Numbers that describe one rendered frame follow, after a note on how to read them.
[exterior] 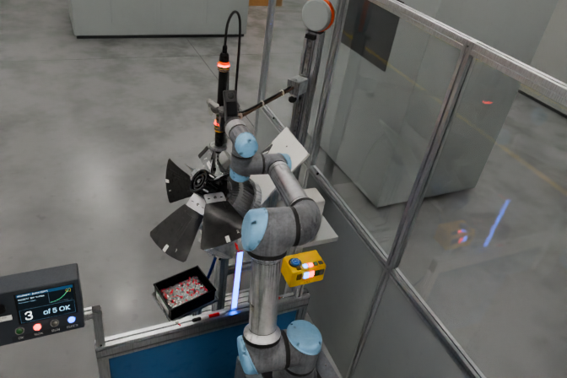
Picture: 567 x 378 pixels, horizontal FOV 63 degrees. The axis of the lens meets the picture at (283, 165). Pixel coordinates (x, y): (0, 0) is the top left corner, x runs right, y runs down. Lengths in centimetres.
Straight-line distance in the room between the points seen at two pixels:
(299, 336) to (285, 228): 39
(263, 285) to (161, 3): 632
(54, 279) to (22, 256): 198
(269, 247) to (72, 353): 195
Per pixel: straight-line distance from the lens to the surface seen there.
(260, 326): 145
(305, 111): 245
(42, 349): 311
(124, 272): 340
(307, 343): 152
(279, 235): 129
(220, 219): 197
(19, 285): 171
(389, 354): 241
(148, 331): 200
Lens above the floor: 245
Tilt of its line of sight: 33 degrees down
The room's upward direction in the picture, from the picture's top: 9 degrees clockwise
